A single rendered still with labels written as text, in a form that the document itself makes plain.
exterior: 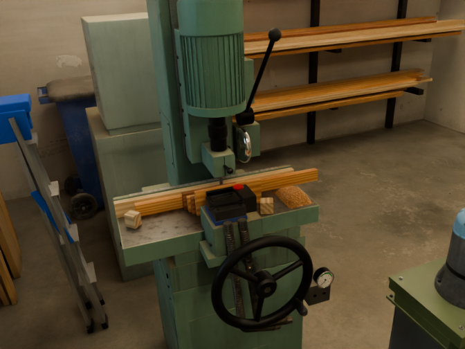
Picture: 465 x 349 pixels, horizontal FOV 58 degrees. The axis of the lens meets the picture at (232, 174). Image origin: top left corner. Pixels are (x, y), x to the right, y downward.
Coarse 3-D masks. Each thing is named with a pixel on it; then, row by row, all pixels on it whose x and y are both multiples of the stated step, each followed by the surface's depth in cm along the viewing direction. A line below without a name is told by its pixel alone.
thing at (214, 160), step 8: (208, 144) 133; (208, 152) 127; (216, 152) 126; (224, 152) 126; (232, 152) 126; (208, 160) 129; (216, 160) 124; (224, 160) 125; (232, 160) 126; (208, 168) 131; (216, 168) 125; (224, 168) 126; (232, 168) 127; (216, 176) 126; (224, 176) 127
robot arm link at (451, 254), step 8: (464, 208) 122; (464, 216) 118; (456, 224) 120; (464, 224) 116; (456, 232) 120; (464, 232) 116; (456, 240) 120; (464, 240) 117; (456, 248) 120; (464, 248) 117; (448, 256) 125; (456, 256) 121; (464, 256) 118; (448, 264) 125; (456, 264) 121; (464, 264) 119; (464, 272) 119
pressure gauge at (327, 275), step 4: (320, 268) 134; (324, 268) 134; (316, 272) 133; (320, 272) 132; (324, 272) 132; (328, 272) 132; (316, 276) 132; (320, 276) 132; (324, 276) 132; (328, 276) 133; (332, 276) 134; (316, 280) 132; (320, 280) 133; (324, 280) 133; (328, 280) 134; (332, 280) 134; (320, 284) 133; (324, 284) 134; (328, 284) 134
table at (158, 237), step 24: (264, 192) 138; (144, 216) 127; (168, 216) 126; (192, 216) 126; (264, 216) 124; (288, 216) 126; (312, 216) 129; (144, 240) 115; (168, 240) 115; (192, 240) 118; (216, 264) 112
